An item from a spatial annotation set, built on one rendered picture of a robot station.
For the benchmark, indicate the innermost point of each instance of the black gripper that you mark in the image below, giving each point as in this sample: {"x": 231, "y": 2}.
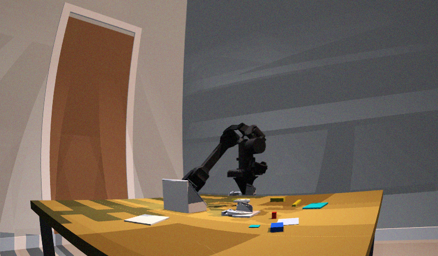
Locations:
{"x": 243, "y": 176}

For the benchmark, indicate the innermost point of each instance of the blue cube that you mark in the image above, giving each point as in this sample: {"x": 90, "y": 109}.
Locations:
{"x": 276, "y": 227}

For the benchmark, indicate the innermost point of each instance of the teal flat rectangular plate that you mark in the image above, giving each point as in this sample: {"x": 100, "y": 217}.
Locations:
{"x": 315, "y": 206}

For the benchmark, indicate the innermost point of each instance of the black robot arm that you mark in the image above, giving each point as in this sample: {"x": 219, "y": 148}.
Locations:
{"x": 255, "y": 145}

